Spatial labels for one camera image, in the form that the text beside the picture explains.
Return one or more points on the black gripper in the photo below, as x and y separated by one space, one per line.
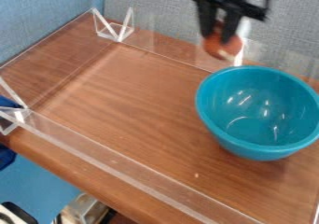
237 8

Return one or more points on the brown toy mushroom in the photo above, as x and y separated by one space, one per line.
224 51

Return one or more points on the blue plastic bowl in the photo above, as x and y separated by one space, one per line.
261 111

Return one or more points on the clear acrylic back barrier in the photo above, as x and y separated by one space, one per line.
174 38

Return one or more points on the clear acrylic barrier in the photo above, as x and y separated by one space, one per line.
174 38
162 187

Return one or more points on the clear acrylic front barrier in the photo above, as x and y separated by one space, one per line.
162 187

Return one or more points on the blue cloth object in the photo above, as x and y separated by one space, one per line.
7 154

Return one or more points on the black and white object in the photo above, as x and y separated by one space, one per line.
14 215

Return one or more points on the clear acrylic corner bracket back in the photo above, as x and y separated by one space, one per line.
111 30

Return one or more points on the clear acrylic corner bracket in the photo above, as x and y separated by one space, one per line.
14 109
111 30

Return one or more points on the clear acrylic corner bracket front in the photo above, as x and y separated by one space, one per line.
14 109

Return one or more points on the grey metal frame below table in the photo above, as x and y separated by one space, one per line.
86 210

